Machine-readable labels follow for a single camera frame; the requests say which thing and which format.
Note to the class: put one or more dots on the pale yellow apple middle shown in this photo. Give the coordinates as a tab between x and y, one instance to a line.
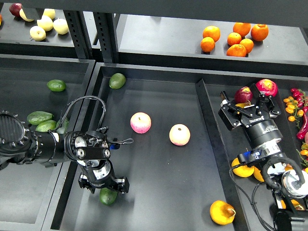
45	23

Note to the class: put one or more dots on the bright red apple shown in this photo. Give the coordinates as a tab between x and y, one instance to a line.
268	87

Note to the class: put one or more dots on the black shelf upright post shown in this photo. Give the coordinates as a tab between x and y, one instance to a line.
106	33

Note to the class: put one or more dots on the yellow pear near red apples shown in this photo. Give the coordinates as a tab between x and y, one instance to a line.
243	105

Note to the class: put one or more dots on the pink red apple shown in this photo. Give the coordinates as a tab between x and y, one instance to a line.
140	122

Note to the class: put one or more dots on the dark green avocado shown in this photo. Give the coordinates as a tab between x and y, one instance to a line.
107	196

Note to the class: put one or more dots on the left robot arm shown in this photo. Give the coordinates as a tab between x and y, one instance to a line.
91	150

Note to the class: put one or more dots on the orange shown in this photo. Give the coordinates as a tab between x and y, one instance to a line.
248	44
234	38
212	32
242	28
259	32
236	50
207	44

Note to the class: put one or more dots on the dark red apple on shelf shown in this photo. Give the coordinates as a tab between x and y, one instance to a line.
15	9

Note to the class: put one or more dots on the cherry tomato bunch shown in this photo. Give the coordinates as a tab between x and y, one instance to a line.
296	104

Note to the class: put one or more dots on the green avocado left middle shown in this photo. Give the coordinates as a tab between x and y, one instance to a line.
46	126

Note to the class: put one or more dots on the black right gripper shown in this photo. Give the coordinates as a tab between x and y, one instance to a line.
256	119

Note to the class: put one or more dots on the green avocado in centre tray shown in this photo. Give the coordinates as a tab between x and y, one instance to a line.
117	81

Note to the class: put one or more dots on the black centre tray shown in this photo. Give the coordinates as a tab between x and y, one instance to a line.
171	187

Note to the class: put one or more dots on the orange bottom front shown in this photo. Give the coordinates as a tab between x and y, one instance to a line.
236	50

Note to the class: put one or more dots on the orange top middle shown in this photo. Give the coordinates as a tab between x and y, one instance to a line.
242	28

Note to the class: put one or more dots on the pale yellow apple partly hidden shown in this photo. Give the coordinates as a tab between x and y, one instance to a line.
23	16

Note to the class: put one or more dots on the black left tray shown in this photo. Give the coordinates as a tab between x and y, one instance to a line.
30	195

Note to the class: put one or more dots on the dark avocado by tray wall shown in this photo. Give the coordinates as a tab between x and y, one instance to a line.
63	128

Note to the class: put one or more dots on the yellow pear bottom right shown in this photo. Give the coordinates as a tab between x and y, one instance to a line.
295	203

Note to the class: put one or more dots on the orange centre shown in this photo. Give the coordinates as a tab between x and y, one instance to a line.
234	38

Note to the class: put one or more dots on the pale yellow apple front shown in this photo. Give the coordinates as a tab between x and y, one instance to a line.
37	33

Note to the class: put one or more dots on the orange right middle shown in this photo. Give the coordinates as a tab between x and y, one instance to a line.
248	44

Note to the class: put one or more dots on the black tray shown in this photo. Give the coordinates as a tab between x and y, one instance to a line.
30	195
241	183
171	187

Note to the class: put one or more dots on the orange lower left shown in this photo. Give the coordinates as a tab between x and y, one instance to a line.
207	44

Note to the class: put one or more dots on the pale yellow pink apple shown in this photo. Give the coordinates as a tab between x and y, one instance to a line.
179	135

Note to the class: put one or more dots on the green avocado left top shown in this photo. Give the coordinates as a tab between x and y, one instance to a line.
37	117

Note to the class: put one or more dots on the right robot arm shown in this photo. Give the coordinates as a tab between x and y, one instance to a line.
282	175

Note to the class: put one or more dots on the pale yellow apple back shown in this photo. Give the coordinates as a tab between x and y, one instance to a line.
49	13

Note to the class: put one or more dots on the red chili pepper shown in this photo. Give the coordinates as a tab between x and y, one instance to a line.
304	129

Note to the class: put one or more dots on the green avocado upper left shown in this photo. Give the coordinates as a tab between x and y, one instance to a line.
56	85

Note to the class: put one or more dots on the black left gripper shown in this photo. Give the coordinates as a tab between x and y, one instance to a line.
101	176

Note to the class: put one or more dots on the yellow pear with brown stem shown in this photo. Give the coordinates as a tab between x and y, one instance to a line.
222	213

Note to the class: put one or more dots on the orange top left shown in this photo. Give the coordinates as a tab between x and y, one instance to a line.
212	32

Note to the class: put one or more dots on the black right tray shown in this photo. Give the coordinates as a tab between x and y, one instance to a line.
241	183

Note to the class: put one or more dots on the orange top right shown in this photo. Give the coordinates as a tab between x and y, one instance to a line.
259	32

